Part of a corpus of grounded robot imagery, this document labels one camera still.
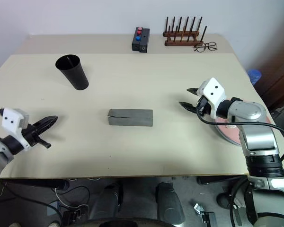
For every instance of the small black floor box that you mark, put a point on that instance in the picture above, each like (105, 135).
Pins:
(208, 218)
(73, 216)

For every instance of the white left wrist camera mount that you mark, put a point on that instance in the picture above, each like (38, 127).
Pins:
(10, 118)

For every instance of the wide dark round base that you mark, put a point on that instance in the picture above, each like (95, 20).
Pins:
(123, 223)

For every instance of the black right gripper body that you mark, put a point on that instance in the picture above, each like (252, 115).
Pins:
(202, 104)

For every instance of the blue ribbed plastic object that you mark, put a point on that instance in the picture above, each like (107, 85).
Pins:
(254, 75)

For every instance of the small silver metal clip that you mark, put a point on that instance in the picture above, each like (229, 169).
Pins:
(198, 208)

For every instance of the black-rimmed eyeglasses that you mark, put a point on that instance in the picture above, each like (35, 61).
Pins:
(204, 46)

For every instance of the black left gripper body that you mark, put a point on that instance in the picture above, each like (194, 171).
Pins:
(30, 136)

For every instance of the plain black rectangular box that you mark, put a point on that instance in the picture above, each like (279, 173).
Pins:
(144, 40)

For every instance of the black tapered cup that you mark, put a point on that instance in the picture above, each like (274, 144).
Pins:
(73, 73)

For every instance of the grey rectangular case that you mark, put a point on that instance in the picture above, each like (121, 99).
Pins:
(132, 117)

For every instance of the pink round plastic plate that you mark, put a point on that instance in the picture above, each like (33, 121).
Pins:
(227, 130)

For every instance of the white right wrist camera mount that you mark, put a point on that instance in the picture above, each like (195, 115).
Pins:
(214, 88)

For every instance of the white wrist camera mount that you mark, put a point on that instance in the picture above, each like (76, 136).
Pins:
(10, 118)
(214, 88)

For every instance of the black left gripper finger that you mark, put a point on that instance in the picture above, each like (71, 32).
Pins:
(45, 126)
(48, 119)

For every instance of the brown wooden cabinet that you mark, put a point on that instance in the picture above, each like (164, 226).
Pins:
(279, 82)

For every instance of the black table crossbar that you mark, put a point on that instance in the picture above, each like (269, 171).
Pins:
(220, 180)
(33, 184)

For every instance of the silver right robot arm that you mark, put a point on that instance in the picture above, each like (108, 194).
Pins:
(255, 113)

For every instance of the brown wooden peg rack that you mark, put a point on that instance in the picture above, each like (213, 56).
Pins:
(180, 42)

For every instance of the dark rounded shape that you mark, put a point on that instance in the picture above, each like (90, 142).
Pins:
(170, 203)
(111, 201)

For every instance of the black box with coloured buttons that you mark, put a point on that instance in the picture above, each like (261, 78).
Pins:
(135, 43)

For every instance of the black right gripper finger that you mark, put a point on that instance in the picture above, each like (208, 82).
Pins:
(193, 91)
(188, 106)

